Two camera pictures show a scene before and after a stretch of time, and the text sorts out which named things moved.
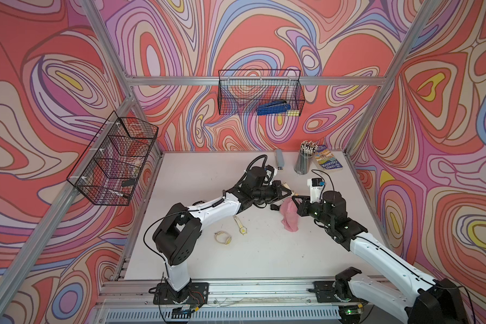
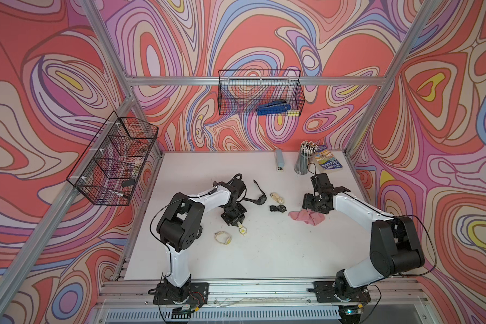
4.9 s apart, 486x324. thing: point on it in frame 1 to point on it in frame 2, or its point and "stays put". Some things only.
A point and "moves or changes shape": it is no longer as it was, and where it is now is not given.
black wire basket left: x=109 y=169 stays put
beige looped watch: x=292 y=192 moves or changes shape
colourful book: x=326 y=160 stays put
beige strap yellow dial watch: x=243 y=229 stays put
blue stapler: x=275 y=107 stays put
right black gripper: x=302 y=206 to x=307 y=204
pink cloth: x=289 y=212 moves or changes shape
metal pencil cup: x=307 y=150 stays put
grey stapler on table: x=279 y=158 stays put
